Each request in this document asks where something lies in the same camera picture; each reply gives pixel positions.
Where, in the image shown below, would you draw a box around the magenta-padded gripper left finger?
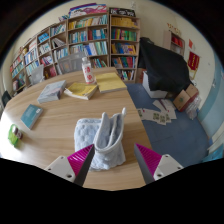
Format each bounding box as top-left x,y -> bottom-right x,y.
44,143 -> 96,187

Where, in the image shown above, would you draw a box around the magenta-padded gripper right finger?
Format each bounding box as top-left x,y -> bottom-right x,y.
133,143 -> 185,185

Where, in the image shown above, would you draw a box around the white textured towel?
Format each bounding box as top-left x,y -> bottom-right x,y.
73,107 -> 128,172

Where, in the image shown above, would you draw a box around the printed paper sheets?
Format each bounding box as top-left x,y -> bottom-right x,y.
136,98 -> 178,126

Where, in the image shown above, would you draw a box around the small dark jar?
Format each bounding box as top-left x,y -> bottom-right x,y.
13,128 -> 24,140

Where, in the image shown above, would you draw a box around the green plastic bag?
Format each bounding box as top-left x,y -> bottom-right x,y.
7,123 -> 21,148

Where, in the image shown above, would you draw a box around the teal book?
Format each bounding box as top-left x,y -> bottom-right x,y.
20,103 -> 44,130

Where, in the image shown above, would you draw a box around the cardboard box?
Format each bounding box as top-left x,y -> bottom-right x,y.
173,83 -> 200,113

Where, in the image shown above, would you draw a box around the grey-blue thick book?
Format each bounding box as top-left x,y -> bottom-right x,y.
36,79 -> 68,105

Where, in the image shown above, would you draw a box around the white box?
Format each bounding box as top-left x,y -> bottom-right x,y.
142,70 -> 168,99

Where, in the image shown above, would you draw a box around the grey chair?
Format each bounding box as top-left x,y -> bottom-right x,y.
29,64 -> 45,84
58,53 -> 84,74

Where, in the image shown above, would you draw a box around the closed yellow book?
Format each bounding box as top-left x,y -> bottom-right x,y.
94,71 -> 128,94

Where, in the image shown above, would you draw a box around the black cloth cover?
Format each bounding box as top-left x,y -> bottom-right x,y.
138,37 -> 191,96

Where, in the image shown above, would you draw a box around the clear bottle with red label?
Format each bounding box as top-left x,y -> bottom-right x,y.
81,56 -> 97,85

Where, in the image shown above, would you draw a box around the wooden bookshelf with books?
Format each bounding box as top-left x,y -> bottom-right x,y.
9,3 -> 142,96

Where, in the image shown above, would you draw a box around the red wall poster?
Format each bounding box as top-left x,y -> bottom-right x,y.
187,51 -> 200,80

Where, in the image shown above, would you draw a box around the small wall shelf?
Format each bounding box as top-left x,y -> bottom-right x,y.
163,30 -> 186,56

